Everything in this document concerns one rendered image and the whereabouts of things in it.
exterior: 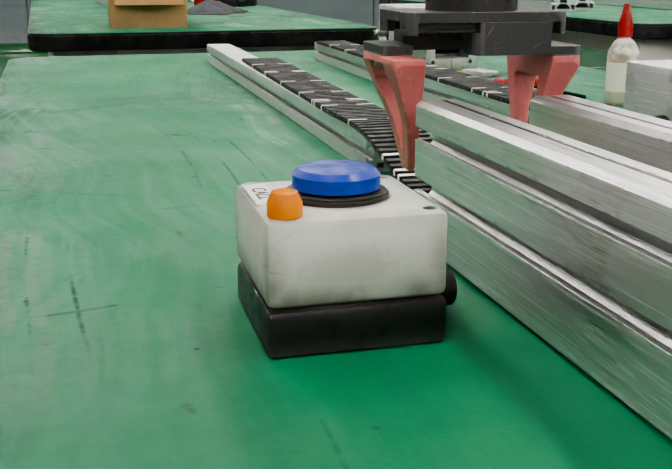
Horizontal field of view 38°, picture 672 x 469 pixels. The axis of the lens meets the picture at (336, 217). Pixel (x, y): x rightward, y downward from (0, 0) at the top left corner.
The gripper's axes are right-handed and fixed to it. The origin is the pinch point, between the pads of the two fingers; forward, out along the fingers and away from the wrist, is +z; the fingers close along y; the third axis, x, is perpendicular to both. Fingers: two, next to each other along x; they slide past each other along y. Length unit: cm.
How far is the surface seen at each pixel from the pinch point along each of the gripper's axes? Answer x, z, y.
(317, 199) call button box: -18.2, -2.0, -14.2
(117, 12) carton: 208, 0, -14
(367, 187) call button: -18.2, -2.4, -12.0
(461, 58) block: 89, 2, 35
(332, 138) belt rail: 26.3, 3.3, -2.2
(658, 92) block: 0.4, -3.5, 14.0
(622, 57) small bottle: 44, -2, 37
